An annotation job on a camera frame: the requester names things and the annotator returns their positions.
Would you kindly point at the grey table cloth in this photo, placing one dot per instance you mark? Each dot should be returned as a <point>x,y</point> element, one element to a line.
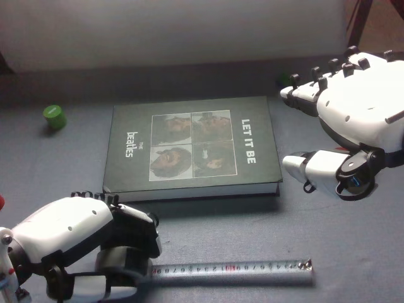
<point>221,227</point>

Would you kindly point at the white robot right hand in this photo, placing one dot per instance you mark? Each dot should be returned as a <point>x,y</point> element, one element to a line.
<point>356,104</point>

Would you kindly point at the grey white tape measure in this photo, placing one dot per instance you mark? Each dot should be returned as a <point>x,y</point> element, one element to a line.
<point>221,269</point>

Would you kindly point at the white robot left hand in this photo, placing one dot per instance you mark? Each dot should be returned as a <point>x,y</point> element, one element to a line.
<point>63,224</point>

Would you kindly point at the dark wooden chair leg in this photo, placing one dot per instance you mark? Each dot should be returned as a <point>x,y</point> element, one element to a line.
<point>360,25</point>

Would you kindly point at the green blue toy block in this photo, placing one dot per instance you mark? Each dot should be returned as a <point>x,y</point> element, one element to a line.
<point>283,79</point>

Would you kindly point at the black hardcover book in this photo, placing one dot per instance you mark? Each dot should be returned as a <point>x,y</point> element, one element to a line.
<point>268,142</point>

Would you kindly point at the small red toy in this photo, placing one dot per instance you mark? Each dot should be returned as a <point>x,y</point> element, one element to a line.
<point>2,202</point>

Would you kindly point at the green toy cylinder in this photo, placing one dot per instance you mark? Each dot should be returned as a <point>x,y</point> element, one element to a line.
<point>55,118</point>

